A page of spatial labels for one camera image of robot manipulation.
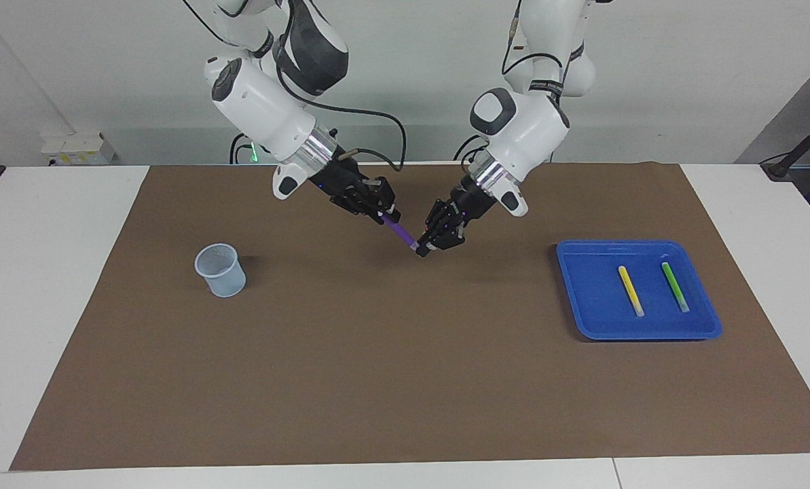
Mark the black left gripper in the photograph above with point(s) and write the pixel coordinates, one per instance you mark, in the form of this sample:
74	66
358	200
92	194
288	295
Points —
471	197

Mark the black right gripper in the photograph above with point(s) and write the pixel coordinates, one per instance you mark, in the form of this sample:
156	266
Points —
340	180

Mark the purple marker pen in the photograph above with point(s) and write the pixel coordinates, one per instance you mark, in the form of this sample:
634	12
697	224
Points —
400	234

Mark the yellow marker pen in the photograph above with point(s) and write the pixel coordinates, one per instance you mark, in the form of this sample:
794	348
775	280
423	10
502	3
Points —
630	291

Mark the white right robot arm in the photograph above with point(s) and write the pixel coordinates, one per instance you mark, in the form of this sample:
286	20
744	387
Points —
262	115

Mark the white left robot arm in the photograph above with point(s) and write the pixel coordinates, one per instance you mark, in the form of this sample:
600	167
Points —
527	132

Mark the brown table mat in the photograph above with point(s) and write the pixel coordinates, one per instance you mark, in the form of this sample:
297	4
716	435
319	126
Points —
404	373

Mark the blue plastic tray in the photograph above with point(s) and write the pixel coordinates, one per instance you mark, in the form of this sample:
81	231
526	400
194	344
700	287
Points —
595	299

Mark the pale blue plastic cup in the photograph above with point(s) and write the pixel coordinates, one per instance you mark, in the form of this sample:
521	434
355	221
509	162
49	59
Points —
223	278

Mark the green marker pen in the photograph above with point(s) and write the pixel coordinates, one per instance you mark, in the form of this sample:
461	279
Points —
675	286

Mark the black stand pole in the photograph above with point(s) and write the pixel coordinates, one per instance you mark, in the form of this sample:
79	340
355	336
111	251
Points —
802	146

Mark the white wall socket box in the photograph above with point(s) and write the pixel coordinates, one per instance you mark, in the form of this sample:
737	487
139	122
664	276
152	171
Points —
79	148

